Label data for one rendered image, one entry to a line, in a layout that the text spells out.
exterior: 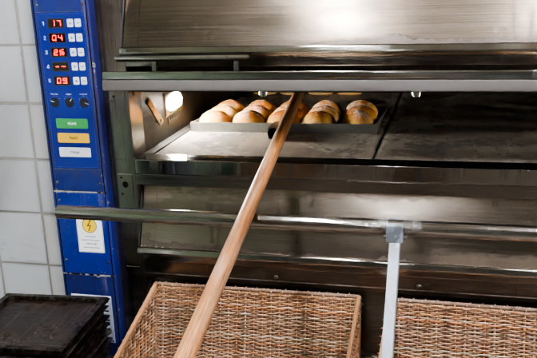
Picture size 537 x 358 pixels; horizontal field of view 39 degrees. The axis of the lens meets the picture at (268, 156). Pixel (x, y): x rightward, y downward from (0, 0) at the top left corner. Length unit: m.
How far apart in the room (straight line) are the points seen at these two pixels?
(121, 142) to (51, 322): 0.48
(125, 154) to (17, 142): 0.31
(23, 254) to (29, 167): 0.26
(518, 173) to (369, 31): 0.47
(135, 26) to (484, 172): 0.91
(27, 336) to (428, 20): 1.18
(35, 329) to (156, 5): 0.84
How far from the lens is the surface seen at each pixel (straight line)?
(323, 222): 1.47
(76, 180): 2.03
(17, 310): 2.06
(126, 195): 2.02
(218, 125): 2.21
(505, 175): 1.81
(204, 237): 1.96
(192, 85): 1.71
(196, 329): 1.17
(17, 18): 2.06
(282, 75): 1.65
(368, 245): 1.87
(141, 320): 1.95
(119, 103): 1.96
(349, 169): 1.82
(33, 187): 2.14
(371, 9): 1.75
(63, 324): 1.94
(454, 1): 1.75
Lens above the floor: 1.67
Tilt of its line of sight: 15 degrees down
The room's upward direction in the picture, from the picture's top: 2 degrees counter-clockwise
